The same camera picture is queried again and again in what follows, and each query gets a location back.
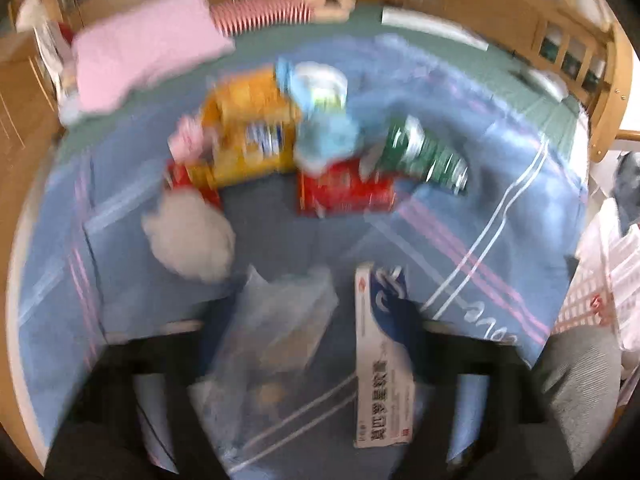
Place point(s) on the clear plastic bag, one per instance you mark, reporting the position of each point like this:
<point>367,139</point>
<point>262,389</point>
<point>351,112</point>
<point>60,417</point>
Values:
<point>274,334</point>

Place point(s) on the pink pillow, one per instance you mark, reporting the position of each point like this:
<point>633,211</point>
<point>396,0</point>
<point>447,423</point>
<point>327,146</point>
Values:
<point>140,47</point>

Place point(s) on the small red packet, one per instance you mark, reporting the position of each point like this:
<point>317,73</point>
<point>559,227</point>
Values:
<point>198,176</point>

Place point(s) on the pink white wrapper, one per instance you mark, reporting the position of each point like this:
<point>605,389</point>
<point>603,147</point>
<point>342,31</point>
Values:
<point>191,140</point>

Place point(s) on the light blue cloth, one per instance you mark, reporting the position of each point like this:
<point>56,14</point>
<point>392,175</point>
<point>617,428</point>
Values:
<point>324,138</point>

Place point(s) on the white blue paper cup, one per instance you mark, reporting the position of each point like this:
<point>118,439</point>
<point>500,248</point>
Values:
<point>312,86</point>

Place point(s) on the red cigarette box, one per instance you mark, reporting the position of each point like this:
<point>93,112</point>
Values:
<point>341,190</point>

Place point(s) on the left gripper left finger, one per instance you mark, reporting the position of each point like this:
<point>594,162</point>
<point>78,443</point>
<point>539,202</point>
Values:
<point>132,417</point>

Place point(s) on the green bed mat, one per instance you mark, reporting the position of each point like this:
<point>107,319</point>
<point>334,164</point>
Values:
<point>450,60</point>

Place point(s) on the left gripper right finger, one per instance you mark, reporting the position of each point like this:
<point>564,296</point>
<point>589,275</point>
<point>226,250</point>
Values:
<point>485,418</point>

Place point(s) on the white blue medicine box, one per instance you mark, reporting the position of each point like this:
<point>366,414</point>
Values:
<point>385,398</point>

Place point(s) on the blue plaid blanket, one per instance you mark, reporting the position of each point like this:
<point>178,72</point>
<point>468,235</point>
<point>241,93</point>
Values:
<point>492,263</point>

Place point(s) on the white flat board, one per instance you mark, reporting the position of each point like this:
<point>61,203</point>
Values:
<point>429,24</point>

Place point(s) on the yellow snack bag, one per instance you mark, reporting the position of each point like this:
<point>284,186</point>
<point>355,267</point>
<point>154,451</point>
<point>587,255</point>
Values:
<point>253,125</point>

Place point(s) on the wooden bed frame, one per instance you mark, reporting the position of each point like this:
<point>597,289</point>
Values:
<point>38,108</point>

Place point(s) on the white oval object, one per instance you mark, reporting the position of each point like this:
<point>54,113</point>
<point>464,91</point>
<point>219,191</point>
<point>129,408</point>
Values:
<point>546,82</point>

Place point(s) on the white tissue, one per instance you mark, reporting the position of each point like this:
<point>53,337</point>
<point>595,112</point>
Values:
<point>190,237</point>

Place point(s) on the green drink can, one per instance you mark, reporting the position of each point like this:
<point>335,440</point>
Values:
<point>413,152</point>

